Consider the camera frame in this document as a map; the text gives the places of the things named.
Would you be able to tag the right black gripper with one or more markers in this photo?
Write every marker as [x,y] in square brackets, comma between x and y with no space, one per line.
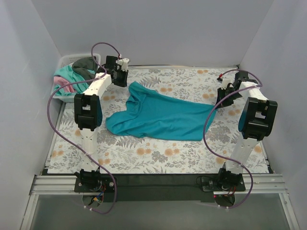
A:
[224,97]

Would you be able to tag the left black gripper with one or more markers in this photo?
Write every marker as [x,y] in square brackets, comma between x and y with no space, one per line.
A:
[120,76]

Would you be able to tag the teal t shirt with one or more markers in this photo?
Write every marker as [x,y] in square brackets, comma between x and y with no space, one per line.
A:
[150,114]

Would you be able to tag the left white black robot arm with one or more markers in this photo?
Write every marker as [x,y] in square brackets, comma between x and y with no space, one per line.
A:
[88,116]

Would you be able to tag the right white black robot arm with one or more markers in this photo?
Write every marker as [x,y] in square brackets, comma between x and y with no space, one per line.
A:
[255,123]

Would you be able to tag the dark grey shirt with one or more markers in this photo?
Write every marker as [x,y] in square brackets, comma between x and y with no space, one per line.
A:
[86,67]

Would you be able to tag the mint green shirt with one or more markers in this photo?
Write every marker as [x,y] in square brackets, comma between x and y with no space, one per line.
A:
[67,73]

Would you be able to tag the white plastic laundry basket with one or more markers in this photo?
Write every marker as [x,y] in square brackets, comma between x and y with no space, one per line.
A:
[69,60]

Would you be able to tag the pink shirt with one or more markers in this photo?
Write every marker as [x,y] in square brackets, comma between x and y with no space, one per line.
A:
[58,80]

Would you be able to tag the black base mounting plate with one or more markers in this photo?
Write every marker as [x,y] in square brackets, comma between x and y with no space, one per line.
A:
[153,187]

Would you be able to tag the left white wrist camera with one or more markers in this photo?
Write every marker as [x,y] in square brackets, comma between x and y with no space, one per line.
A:
[122,64]

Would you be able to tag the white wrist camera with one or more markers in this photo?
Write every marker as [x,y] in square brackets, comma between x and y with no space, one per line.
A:
[122,64]
[224,81]

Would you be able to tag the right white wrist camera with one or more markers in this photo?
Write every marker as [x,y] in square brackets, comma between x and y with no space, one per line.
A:
[224,81]

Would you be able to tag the aluminium frame rail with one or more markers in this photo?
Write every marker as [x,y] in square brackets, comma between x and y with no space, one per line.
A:
[64,185]

